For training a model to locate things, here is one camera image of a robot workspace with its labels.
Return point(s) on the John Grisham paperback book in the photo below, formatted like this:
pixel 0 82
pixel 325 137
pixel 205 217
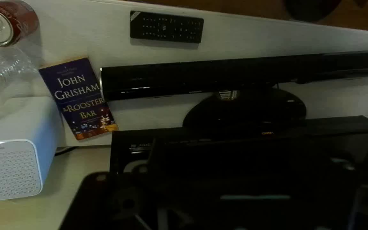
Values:
pixel 78 98

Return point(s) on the black remote control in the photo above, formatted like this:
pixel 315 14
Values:
pixel 167 27

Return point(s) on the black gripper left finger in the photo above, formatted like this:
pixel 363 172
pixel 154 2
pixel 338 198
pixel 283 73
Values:
pixel 91 204

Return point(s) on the dark round object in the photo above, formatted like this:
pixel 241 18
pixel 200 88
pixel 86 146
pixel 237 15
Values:
pixel 312 9

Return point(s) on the red soda can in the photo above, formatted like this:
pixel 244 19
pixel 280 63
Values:
pixel 18 15

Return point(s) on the black flat screen TV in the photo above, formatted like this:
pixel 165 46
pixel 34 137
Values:
pixel 252 161

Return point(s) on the white mesh speaker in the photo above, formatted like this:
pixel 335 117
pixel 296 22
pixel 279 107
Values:
pixel 9 167

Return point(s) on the black oval TV stand base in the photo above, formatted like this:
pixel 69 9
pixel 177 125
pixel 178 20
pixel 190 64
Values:
pixel 244 111

